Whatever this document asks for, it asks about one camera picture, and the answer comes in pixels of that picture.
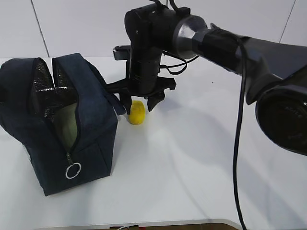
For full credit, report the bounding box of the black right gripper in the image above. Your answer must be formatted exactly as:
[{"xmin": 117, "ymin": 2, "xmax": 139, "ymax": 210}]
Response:
[{"xmin": 107, "ymin": 7, "xmax": 176, "ymax": 115}]

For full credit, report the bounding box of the yellow lemon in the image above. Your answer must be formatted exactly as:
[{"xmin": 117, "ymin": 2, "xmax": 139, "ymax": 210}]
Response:
[{"xmin": 128, "ymin": 100, "xmax": 145, "ymax": 125}]

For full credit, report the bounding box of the navy blue lunch bag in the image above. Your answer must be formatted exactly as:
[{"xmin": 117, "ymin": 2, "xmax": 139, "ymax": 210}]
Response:
[{"xmin": 0, "ymin": 53, "xmax": 125, "ymax": 196}]

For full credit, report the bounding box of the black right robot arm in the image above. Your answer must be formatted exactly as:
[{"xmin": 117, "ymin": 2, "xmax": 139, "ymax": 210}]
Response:
[{"xmin": 106, "ymin": 0, "xmax": 307, "ymax": 155}]

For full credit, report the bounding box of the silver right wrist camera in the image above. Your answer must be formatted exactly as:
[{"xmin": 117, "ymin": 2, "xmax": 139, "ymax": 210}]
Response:
[{"xmin": 113, "ymin": 45, "xmax": 130, "ymax": 61}]

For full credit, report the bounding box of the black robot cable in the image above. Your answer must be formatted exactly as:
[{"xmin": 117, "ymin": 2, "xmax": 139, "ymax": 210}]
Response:
[{"xmin": 232, "ymin": 38, "xmax": 248, "ymax": 230}]

